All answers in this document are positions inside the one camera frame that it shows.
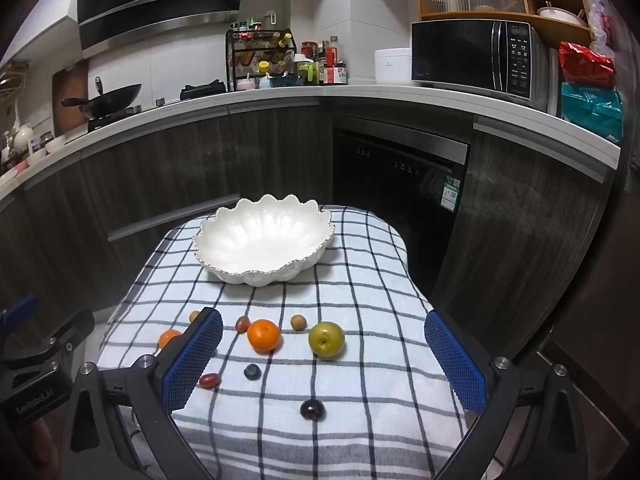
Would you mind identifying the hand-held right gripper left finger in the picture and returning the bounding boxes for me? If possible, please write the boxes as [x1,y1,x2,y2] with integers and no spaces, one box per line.
[65,307,224,480]

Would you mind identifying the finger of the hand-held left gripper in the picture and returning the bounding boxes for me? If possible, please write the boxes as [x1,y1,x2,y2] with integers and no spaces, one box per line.
[0,294,41,333]
[27,307,96,366]

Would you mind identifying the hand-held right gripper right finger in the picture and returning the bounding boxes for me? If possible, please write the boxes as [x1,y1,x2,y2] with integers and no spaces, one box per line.
[424,309,588,480]

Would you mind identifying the large orange mandarin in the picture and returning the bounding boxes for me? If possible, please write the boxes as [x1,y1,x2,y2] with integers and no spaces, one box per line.
[247,318,281,353]

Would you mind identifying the white scalloped ceramic bowl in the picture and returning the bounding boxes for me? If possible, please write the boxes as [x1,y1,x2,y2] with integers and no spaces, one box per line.
[192,194,336,288]

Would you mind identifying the dark cherry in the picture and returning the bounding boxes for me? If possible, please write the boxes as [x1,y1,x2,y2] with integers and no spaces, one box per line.
[300,398,327,422]

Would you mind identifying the white black checked cloth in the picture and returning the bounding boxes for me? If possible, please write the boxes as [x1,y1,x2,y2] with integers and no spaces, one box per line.
[97,204,476,480]

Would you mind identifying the black built-in dishwasher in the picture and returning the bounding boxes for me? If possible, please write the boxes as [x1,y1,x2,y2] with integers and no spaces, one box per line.
[332,114,472,301]

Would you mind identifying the dark wood base cabinets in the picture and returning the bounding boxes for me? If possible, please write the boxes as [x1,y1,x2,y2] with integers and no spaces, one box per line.
[0,92,618,361]

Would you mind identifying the black gas stove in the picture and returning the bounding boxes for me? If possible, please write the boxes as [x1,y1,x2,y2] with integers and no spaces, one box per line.
[87,104,146,133]

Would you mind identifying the wooden cutting board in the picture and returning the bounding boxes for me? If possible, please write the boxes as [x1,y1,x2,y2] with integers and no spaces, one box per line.
[52,58,91,133]

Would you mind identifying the black wok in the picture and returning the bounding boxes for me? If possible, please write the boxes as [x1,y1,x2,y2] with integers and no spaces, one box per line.
[61,77,143,117]

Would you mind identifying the white kitchen countertop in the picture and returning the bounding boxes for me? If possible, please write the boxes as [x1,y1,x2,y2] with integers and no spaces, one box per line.
[0,82,623,201]

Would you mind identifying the teal plastic bag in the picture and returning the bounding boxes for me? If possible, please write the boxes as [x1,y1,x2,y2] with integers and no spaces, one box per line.
[560,81,625,143]

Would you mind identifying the white rice cooker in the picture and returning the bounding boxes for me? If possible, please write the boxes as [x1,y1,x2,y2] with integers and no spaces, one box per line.
[375,48,413,86]

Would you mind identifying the black microwave oven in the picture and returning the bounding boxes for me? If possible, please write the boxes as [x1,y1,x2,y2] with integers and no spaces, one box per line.
[411,19,551,111]

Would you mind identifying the group of condiment bottles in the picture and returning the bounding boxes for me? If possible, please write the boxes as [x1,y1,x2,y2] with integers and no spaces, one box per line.
[293,35,348,86]

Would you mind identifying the red plastic bag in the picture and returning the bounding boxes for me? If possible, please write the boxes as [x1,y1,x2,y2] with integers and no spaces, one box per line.
[558,41,616,88]

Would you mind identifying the black range hood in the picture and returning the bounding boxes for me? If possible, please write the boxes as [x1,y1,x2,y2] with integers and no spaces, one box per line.
[76,0,251,61]

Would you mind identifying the white pot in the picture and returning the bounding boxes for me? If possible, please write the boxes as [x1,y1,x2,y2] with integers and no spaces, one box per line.
[537,5,586,27]

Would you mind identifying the clear plastic bag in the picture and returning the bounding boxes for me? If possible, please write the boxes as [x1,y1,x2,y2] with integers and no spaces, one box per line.
[580,0,613,46]

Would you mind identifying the black wire spice rack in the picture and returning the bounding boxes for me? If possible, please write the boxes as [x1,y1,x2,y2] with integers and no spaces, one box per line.
[225,22,296,92]

